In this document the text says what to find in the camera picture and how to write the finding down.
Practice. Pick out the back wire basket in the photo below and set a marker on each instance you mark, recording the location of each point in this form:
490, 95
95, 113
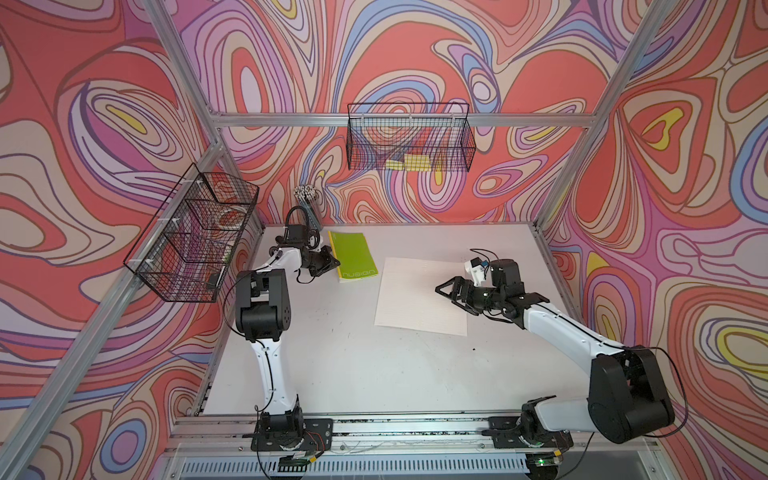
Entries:
377, 131

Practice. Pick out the wire basket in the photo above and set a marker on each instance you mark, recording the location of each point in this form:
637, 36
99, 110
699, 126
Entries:
184, 253
377, 131

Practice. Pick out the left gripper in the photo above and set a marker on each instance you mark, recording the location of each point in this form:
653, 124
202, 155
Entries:
328, 261

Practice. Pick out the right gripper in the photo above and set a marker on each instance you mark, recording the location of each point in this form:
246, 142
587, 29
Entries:
458, 282

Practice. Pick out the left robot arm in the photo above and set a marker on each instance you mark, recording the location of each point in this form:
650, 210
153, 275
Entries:
262, 314

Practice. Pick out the orange cover notebook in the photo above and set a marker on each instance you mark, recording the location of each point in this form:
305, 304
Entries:
407, 298

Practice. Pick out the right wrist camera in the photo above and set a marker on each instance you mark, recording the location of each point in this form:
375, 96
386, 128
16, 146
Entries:
477, 269

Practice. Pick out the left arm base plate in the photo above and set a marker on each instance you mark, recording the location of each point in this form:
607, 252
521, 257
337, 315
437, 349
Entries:
278, 434

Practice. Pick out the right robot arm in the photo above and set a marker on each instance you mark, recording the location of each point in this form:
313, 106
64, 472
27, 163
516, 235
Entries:
627, 396

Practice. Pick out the left wire basket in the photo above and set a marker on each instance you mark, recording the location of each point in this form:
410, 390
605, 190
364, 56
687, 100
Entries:
184, 253

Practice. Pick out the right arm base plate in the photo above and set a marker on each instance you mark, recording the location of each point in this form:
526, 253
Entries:
516, 432

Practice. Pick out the yellow sticky notes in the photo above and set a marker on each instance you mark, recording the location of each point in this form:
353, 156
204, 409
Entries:
409, 163

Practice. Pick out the mesh pencil cup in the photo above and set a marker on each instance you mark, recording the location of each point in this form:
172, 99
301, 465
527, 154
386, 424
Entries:
307, 197

